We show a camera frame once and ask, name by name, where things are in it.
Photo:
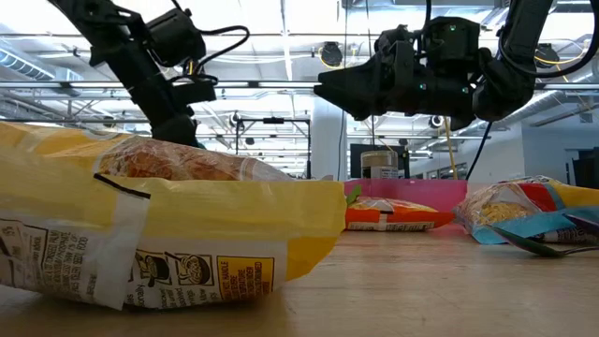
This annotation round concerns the iridescent purple spoon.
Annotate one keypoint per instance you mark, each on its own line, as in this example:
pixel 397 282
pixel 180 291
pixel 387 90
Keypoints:
pixel 529 244

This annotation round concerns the round ceiling fixture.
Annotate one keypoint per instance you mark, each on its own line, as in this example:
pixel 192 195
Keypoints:
pixel 435 121

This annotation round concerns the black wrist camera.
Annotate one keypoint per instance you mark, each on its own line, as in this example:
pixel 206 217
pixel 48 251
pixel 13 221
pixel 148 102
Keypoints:
pixel 451 44
pixel 175 37

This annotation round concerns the black background cabinet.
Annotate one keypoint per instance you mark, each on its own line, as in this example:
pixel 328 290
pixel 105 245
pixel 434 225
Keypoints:
pixel 587 168

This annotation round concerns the yellow creamy chicken ramen packet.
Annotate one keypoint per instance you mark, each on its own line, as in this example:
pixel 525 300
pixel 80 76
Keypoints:
pixel 187 210

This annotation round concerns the gold lid jar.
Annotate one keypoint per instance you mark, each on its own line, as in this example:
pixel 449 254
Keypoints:
pixel 379 161

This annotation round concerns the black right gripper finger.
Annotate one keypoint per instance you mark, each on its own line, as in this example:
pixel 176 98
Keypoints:
pixel 362 106
pixel 355 79

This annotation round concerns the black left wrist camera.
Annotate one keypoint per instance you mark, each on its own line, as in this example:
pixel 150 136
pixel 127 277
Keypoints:
pixel 175 37

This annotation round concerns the pink plastic bin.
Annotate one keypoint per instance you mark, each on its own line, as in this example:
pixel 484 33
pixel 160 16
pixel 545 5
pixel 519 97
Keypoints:
pixel 421 194

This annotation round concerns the yellow red blue ramen packet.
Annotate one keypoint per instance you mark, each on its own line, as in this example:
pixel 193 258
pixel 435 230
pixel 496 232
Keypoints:
pixel 524 206

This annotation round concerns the orange chicken ramen packet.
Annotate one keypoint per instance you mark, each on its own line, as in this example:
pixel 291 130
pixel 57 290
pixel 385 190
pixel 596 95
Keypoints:
pixel 398 216

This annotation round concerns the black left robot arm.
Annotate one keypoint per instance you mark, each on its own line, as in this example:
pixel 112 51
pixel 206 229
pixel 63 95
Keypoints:
pixel 93 19

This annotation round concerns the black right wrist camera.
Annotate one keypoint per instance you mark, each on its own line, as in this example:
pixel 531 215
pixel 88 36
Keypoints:
pixel 451 44

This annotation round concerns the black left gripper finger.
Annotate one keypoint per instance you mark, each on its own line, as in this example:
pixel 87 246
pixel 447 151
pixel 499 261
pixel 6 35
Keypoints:
pixel 175 131

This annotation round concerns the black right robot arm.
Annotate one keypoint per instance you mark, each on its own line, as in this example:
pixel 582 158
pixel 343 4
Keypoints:
pixel 505 89

